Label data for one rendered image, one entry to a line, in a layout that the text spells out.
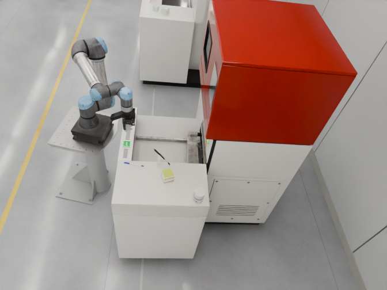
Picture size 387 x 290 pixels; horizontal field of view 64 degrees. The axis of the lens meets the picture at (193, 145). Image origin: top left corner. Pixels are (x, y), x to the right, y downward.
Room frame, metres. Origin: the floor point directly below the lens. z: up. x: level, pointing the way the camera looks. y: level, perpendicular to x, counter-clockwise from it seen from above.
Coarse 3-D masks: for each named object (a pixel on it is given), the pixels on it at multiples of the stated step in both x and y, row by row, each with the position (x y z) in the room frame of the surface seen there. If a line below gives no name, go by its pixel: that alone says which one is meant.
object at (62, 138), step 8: (72, 112) 1.78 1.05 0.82; (96, 112) 1.83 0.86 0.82; (64, 120) 1.68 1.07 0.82; (72, 120) 1.69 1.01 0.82; (64, 128) 1.59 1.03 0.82; (112, 128) 1.69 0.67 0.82; (56, 136) 1.50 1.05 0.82; (64, 136) 1.51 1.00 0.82; (72, 136) 1.53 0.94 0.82; (112, 136) 1.60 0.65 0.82; (56, 144) 1.42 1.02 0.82; (64, 144) 1.43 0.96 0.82; (72, 144) 1.45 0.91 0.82; (80, 144) 1.46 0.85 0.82; (88, 144) 1.48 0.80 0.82; (96, 144) 1.49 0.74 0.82; (104, 144) 1.51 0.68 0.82; (80, 152) 1.41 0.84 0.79; (88, 152) 1.40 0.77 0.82; (96, 152) 1.42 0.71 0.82
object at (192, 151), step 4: (188, 136) 1.70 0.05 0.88; (188, 144) 1.62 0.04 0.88; (192, 144) 1.62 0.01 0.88; (196, 144) 1.63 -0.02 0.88; (188, 148) 1.58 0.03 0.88; (192, 148) 1.58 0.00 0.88; (196, 148) 1.59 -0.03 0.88; (188, 152) 1.54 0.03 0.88; (192, 152) 1.54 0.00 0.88; (196, 152) 1.55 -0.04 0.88; (188, 156) 1.50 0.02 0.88; (192, 156) 1.51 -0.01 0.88; (196, 156) 1.52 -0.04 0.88; (188, 160) 1.46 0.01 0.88; (192, 160) 1.47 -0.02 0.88; (196, 160) 1.48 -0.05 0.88
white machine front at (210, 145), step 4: (200, 92) 2.17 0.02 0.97; (200, 96) 2.13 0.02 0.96; (200, 100) 2.09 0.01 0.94; (200, 104) 2.06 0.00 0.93; (200, 108) 2.02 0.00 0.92; (200, 112) 1.99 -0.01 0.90; (200, 116) 1.95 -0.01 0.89; (200, 120) 1.92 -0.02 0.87; (204, 132) 1.67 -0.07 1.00; (204, 136) 1.64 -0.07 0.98; (208, 140) 1.48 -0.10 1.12; (212, 140) 1.40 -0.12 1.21; (216, 140) 1.39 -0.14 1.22; (208, 144) 1.46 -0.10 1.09; (212, 144) 1.39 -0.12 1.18; (208, 148) 1.44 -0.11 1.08; (212, 148) 1.39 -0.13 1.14; (208, 152) 1.41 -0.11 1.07; (212, 152) 1.39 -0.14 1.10; (208, 156) 1.39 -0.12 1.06; (208, 160) 1.39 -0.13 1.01; (208, 164) 1.39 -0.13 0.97; (208, 168) 1.39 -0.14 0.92
